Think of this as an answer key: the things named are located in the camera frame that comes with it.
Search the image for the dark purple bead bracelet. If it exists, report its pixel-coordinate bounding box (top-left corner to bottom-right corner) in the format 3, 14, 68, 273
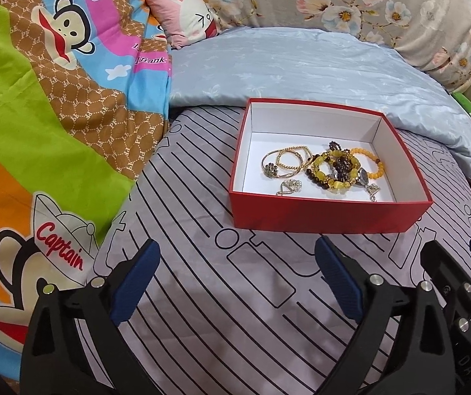
327, 141, 361, 182

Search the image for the orange bead bracelet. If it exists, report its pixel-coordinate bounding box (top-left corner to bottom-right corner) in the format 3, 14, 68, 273
350, 147, 385, 180

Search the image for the silver charm with stone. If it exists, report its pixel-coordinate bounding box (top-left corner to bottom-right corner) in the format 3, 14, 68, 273
357, 167, 382, 203

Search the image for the thin gold bangle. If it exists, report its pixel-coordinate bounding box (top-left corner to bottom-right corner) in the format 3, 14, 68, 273
262, 149, 290, 178

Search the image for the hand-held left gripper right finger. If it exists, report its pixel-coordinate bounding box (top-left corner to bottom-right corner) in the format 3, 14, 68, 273
314, 236, 466, 395

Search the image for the grey lined bed sheet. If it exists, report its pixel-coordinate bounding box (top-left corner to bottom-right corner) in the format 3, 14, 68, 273
75, 105, 471, 395

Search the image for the gold bead bracelet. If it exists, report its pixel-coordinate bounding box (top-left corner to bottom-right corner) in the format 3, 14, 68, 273
277, 145, 313, 172

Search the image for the green cloth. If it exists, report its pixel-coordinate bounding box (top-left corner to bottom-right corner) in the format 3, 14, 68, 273
453, 91, 471, 132

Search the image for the pink rabbit pillow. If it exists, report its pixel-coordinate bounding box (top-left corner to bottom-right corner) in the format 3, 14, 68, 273
143, 0, 222, 50

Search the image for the yellow bead bracelet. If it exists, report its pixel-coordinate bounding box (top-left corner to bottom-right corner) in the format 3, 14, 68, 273
310, 151, 361, 193

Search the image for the brown bead bracelet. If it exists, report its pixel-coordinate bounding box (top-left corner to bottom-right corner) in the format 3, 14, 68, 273
305, 160, 327, 184

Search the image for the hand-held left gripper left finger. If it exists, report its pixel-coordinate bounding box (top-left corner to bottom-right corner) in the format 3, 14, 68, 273
19, 239, 162, 395

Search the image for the red cardboard box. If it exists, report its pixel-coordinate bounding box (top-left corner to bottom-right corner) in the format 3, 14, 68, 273
228, 98, 434, 234

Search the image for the cartoon monkey printed blanket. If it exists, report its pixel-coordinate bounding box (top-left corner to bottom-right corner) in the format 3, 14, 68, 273
0, 0, 174, 379

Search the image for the silver flower pendant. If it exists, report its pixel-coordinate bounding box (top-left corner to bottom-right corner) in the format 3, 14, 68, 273
276, 179, 303, 197

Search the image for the light blue quilt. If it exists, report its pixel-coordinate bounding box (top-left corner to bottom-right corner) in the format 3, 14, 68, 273
169, 27, 471, 192

